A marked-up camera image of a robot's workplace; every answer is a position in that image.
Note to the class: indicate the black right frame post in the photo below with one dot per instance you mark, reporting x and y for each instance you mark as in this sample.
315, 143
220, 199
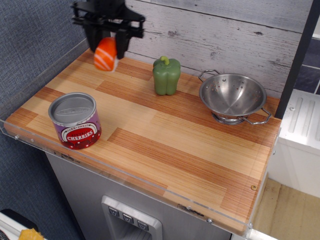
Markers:
299, 57

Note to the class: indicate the grey toy fridge cabinet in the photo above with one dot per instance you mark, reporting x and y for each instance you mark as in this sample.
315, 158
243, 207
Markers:
85, 187

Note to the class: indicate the green bell pepper toy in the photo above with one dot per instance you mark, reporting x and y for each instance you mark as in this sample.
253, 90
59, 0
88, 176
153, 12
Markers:
166, 74

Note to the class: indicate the yellow toy piece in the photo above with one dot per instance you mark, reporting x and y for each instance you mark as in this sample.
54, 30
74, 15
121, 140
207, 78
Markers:
30, 234

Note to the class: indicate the steel colander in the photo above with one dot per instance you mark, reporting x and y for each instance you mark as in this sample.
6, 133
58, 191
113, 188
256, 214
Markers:
232, 97

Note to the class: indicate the silver dispenser panel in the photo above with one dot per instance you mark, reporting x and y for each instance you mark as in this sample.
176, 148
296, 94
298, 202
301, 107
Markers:
127, 223

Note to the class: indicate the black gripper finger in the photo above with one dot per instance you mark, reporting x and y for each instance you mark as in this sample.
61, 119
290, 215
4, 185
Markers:
94, 35
122, 38

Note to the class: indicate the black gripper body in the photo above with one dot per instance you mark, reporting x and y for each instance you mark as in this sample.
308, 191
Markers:
109, 15

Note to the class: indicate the white toy cabinet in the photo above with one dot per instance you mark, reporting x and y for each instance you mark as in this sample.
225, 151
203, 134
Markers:
295, 161

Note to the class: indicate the orange salmon sushi toy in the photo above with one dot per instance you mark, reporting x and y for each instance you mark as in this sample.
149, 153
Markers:
105, 55

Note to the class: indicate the purple cherries can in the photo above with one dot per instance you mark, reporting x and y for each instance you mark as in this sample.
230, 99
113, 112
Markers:
76, 120

